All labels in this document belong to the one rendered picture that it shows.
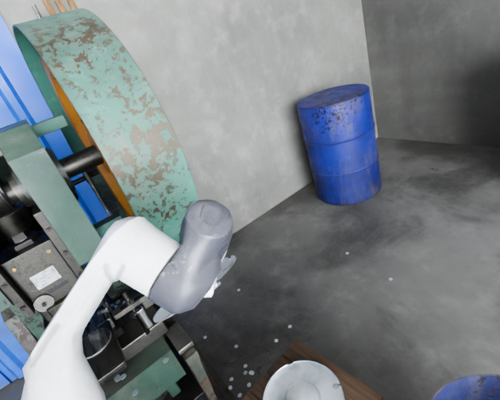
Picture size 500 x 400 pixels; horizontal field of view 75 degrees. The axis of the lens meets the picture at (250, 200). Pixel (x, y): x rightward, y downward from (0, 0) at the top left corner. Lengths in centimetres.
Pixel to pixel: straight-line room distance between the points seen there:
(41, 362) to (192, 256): 22
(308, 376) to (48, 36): 134
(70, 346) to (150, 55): 219
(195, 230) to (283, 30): 276
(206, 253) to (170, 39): 220
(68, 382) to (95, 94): 60
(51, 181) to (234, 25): 208
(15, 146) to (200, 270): 75
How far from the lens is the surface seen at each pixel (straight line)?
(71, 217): 113
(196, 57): 265
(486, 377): 130
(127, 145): 84
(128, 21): 251
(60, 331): 52
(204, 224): 49
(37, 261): 122
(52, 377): 50
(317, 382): 139
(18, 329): 170
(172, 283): 50
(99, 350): 129
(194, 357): 131
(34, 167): 109
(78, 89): 87
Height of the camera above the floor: 155
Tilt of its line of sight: 27 degrees down
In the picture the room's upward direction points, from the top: 19 degrees counter-clockwise
